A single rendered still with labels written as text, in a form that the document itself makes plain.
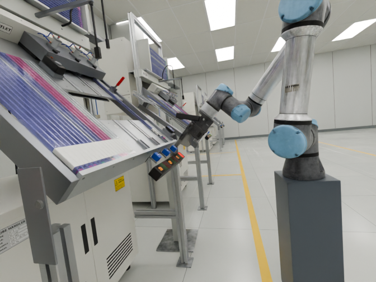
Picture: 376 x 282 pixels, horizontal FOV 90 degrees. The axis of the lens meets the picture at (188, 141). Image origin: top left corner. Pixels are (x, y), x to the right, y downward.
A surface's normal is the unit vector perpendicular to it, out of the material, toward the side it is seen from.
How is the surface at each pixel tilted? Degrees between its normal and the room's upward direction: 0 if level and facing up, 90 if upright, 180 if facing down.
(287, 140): 98
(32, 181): 90
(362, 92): 90
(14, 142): 90
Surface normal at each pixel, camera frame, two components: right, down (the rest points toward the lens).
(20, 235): 0.97, -0.08
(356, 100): -0.22, 0.11
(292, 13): -0.69, 0.00
